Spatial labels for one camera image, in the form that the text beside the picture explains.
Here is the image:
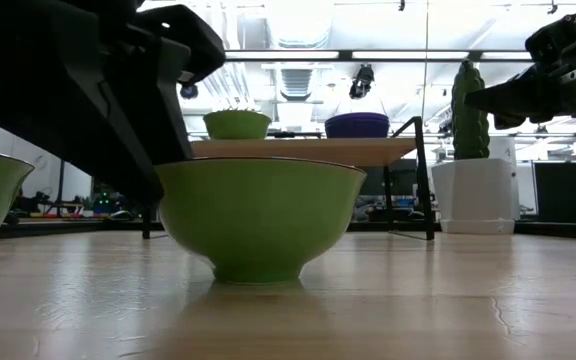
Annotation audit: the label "black tilted ceiling spotlight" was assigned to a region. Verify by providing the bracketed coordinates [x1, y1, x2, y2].
[348, 63, 376, 100]

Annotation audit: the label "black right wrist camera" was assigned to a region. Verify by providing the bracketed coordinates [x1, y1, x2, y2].
[524, 13, 576, 65]

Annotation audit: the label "wooden shelf black metal legs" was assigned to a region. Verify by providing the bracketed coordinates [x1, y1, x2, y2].
[141, 115, 436, 242]

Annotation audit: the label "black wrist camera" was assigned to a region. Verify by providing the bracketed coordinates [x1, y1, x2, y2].
[524, 13, 576, 65]
[135, 4, 227, 84]

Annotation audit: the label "black overhead light bar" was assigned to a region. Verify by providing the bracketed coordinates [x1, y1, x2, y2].
[224, 48, 537, 63]

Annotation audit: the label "black metal rig frame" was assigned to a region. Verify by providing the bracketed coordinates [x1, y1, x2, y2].
[0, 218, 576, 242]

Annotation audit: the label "black background partition panel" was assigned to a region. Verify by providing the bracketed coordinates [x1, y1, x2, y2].
[532, 160, 576, 224]

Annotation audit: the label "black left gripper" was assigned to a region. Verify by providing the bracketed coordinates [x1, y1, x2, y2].
[0, 0, 165, 206]

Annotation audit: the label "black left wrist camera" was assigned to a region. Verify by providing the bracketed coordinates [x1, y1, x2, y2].
[135, 4, 227, 84]

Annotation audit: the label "white plant pot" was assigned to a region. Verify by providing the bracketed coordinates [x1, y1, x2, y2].
[431, 158, 517, 235]

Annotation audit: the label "thin vertical cable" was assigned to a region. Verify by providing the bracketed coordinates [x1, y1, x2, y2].
[420, 0, 430, 121]

